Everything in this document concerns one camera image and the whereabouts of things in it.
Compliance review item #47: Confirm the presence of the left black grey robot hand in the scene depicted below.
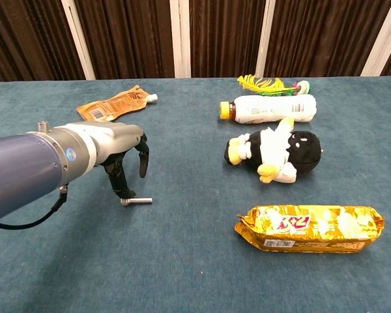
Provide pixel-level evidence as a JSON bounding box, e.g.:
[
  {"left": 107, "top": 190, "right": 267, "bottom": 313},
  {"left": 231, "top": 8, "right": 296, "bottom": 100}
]
[{"left": 84, "top": 121, "right": 150, "bottom": 200}]

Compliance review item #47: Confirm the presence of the small silver metal bolt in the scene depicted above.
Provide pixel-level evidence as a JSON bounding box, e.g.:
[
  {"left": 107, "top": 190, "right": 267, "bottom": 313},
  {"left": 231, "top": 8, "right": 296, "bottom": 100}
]
[{"left": 120, "top": 197, "right": 153, "bottom": 207}]

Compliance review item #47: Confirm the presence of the orange spout drink pouch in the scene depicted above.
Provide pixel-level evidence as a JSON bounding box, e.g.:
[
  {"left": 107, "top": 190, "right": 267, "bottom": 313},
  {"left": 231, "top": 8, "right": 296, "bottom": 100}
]
[{"left": 76, "top": 84, "right": 159, "bottom": 123}]

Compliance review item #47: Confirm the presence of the dark brown pleated curtain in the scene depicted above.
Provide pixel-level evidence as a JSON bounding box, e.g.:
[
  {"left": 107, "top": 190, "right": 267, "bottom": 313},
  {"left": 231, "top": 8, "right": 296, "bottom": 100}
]
[{"left": 0, "top": 0, "right": 391, "bottom": 84}]

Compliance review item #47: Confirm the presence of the teal felt table cloth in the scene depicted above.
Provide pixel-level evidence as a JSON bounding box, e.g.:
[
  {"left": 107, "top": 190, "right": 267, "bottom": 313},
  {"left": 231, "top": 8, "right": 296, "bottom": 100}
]
[{"left": 0, "top": 75, "right": 391, "bottom": 313}]

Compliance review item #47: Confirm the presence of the white bottle with yellow cap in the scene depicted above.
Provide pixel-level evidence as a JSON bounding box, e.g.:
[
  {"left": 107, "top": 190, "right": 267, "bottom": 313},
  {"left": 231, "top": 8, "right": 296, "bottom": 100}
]
[{"left": 219, "top": 93, "right": 317, "bottom": 125}]

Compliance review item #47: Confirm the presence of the black white plush doll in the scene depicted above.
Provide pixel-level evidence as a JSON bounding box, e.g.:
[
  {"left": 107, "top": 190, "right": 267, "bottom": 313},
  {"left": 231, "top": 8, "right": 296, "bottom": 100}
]
[{"left": 224, "top": 117, "right": 325, "bottom": 185}]

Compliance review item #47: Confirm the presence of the yellow green feather shuttlecock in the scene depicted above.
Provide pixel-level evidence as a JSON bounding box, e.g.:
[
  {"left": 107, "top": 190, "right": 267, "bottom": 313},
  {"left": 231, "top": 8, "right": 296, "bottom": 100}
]
[{"left": 237, "top": 74, "right": 311, "bottom": 98}]

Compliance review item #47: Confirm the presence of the golden foil snack package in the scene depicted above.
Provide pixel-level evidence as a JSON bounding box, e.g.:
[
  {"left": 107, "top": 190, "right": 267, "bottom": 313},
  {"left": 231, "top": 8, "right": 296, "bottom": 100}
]
[{"left": 233, "top": 204, "right": 385, "bottom": 254}]

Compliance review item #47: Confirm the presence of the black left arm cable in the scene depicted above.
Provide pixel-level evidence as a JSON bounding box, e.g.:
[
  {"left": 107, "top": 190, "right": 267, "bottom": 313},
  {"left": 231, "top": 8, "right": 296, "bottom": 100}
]
[{"left": 0, "top": 184, "right": 68, "bottom": 230}]

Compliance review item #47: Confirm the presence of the white frame post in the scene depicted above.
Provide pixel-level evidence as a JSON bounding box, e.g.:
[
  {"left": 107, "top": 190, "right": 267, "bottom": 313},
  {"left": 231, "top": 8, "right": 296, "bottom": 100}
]
[
  {"left": 61, "top": 0, "right": 96, "bottom": 81},
  {"left": 169, "top": 0, "right": 192, "bottom": 79},
  {"left": 255, "top": 0, "right": 277, "bottom": 78},
  {"left": 360, "top": 0, "right": 391, "bottom": 78}
]

